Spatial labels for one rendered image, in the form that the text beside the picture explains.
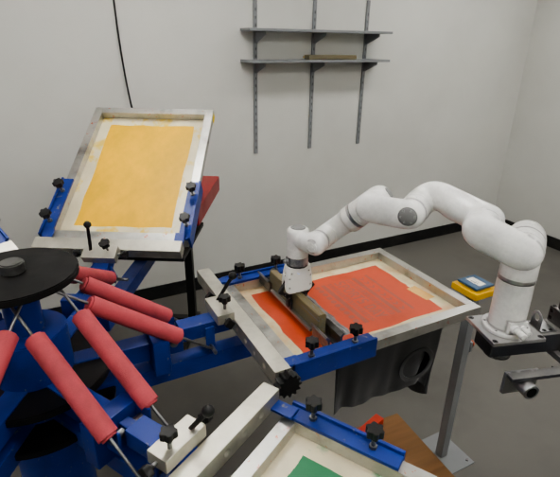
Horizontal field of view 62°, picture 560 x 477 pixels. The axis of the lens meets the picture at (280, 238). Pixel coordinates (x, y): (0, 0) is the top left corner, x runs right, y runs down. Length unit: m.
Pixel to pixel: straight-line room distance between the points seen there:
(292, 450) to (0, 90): 2.66
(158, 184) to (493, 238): 1.42
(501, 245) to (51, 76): 2.72
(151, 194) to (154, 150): 0.27
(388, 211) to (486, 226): 0.25
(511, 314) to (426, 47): 3.36
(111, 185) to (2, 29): 1.36
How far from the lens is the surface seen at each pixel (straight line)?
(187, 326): 1.52
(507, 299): 1.39
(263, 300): 1.80
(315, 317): 1.54
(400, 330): 1.63
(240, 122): 3.56
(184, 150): 2.24
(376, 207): 1.30
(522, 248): 1.25
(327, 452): 1.25
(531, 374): 1.45
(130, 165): 2.25
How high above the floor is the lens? 1.87
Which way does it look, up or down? 23 degrees down
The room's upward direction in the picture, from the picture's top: 1 degrees clockwise
